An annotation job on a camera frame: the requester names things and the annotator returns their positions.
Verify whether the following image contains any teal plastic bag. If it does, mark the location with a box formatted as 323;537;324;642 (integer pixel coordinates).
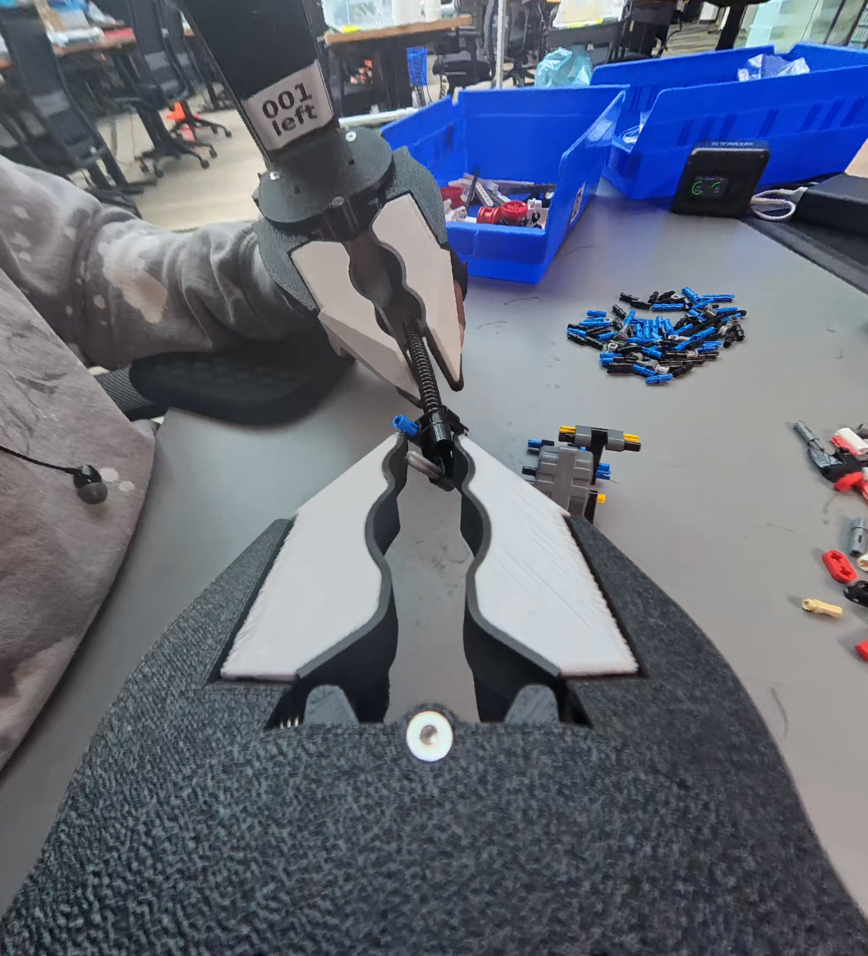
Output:
534;46;593;89

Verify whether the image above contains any person's left forearm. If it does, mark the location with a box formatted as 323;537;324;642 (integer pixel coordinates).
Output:
68;205;319;370

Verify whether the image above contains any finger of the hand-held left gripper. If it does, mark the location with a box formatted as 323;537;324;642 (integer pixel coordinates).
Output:
288;238;423;402
370;189;466;393

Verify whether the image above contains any person's grey hoodie torso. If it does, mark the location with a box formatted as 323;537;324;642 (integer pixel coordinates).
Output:
0;119;158;848

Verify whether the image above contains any black ribbed hose with connector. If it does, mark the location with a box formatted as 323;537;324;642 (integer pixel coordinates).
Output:
392;317;471;492

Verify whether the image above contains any black power adapter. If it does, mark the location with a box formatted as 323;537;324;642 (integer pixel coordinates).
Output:
792;174;868;241

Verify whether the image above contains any grey toy motor assembly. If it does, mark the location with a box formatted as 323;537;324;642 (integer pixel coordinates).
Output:
523;424;640;524

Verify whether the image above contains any cluttered wooden desk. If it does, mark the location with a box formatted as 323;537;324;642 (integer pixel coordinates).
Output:
0;18;136;79

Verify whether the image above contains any white cable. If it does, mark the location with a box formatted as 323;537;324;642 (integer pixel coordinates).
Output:
749;187;808;221

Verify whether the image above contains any black charger with display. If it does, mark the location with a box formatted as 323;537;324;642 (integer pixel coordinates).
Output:
671;140;771;219

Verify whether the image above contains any large blue storage bin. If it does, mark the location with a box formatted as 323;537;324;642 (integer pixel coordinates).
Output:
591;42;868;203

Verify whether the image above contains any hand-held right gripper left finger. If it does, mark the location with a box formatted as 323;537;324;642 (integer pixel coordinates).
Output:
221;433;408;682

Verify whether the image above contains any black chair armrest pad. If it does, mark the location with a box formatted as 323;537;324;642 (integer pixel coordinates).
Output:
129;340;353;427

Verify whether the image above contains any heap of red white parts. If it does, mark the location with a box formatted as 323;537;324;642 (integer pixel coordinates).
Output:
440;173;554;229

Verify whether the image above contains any black desk mat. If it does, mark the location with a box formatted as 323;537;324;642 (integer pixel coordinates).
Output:
766;217;868;300

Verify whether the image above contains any grey desk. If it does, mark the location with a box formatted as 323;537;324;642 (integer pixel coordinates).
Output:
0;175;868;956

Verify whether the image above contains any black office chair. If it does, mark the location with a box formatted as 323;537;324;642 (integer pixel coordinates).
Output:
124;0;233;180
0;0;143;218

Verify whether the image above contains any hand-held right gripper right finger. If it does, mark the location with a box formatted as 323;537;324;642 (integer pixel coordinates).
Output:
460;435;639;681

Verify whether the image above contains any clear plastic bag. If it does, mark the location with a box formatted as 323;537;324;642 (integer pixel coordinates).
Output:
738;52;810;82

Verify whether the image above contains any blue storage bin with sticker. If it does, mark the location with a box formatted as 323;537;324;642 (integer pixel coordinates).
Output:
381;84;626;285

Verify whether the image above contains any pile of blue black pins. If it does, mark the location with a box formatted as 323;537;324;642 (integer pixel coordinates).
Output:
567;287;747;385

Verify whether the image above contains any wooden table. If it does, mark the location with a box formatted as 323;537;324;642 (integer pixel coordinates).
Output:
325;13;476;117

